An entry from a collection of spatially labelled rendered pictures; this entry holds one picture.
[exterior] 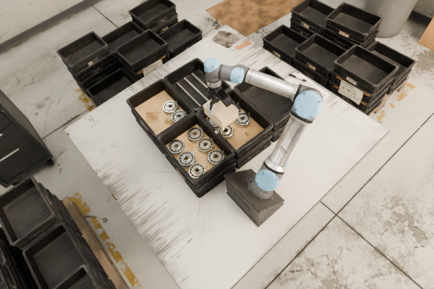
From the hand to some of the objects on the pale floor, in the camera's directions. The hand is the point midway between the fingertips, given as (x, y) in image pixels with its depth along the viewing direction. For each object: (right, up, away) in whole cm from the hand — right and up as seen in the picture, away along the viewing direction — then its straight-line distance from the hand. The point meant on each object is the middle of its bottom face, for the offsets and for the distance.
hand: (220, 109), depth 188 cm
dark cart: (-184, -40, +128) cm, 228 cm away
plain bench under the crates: (+5, -52, +98) cm, 111 cm away
